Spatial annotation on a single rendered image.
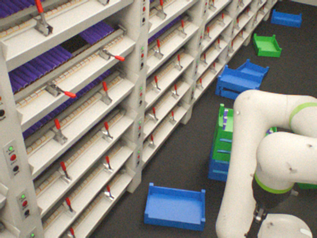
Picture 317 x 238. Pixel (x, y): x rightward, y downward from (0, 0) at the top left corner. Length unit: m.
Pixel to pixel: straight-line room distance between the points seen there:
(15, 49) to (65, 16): 0.21
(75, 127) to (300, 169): 0.79
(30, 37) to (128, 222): 1.17
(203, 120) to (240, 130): 1.33
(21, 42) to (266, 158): 0.66
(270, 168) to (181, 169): 1.38
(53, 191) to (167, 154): 1.03
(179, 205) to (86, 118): 0.85
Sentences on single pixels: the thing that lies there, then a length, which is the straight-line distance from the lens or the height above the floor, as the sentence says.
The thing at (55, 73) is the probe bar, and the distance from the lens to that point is 1.16.
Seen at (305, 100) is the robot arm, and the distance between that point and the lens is 1.22.
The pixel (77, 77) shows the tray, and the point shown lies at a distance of 1.21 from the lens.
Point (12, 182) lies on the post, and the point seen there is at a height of 0.74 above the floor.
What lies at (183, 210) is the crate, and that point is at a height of 0.00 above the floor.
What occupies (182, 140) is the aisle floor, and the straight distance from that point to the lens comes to 2.35.
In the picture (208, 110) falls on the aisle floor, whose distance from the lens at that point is 2.64.
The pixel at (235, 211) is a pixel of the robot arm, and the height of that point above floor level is 0.62.
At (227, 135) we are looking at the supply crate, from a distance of 1.91.
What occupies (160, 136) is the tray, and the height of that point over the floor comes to 0.13.
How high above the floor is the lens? 1.56
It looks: 38 degrees down
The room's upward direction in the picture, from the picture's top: 5 degrees clockwise
